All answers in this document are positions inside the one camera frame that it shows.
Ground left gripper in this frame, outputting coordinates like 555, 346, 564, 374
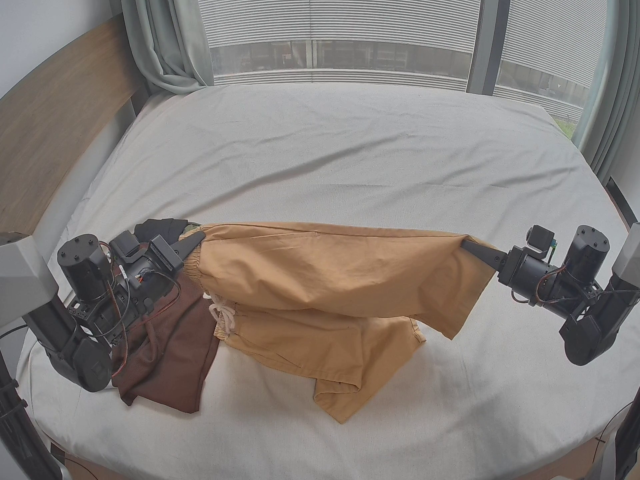
119, 235, 183, 301

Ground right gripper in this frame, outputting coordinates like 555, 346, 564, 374
497, 248, 556, 305

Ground tan shorts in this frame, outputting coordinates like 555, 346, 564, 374
181, 221, 496, 425

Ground bed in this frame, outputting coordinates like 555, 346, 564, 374
0, 13, 640, 480

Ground black garment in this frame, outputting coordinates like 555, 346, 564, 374
134, 218, 188, 244

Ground brown garment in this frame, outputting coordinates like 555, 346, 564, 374
111, 268, 221, 414

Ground grey-green curtain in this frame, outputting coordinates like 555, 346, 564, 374
117, 0, 216, 95
572, 0, 640, 179

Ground window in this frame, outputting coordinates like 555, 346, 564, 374
192, 0, 618, 129

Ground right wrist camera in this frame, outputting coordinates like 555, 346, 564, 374
525, 224, 558, 261

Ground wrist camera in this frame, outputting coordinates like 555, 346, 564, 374
109, 231, 146, 264
525, 224, 558, 261

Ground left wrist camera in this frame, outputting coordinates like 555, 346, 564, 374
109, 231, 146, 264

